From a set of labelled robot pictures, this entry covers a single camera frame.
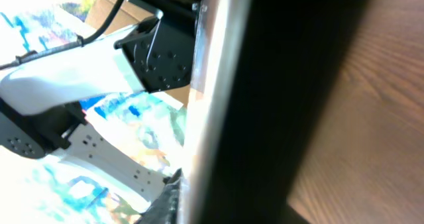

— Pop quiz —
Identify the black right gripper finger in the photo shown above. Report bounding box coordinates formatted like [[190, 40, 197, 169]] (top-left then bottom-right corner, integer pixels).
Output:
[[135, 168, 182, 224]]

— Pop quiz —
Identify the Galaxy S25 Ultra smartphone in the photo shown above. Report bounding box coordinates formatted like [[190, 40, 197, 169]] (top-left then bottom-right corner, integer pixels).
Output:
[[178, 0, 368, 223]]

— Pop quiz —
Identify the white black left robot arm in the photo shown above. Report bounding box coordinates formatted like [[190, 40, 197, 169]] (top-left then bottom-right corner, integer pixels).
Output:
[[1, 0, 201, 202]]

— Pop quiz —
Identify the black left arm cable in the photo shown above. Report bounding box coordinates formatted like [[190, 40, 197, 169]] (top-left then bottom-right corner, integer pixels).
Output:
[[0, 0, 129, 71]]

